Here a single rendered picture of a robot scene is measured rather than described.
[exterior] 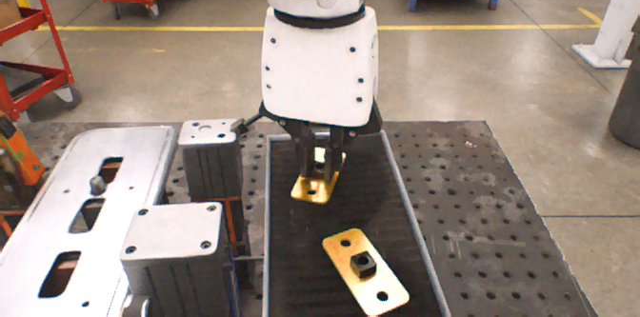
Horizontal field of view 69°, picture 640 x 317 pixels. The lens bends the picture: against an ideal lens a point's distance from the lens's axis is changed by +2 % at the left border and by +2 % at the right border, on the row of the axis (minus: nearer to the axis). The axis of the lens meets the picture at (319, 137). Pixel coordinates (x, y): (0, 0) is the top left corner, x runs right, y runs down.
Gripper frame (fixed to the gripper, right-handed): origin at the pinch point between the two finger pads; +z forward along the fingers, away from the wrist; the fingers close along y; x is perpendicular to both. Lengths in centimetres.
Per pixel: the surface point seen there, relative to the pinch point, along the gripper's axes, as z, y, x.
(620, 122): 108, -111, -210
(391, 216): 2.6, -8.1, 3.9
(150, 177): 18.5, 30.7, -11.1
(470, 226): 49, -23, -45
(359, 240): 2.3, -5.8, 7.9
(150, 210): 7.6, 18.1, 5.0
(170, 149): 18.2, 31.4, -18.0
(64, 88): 104, 201, -157
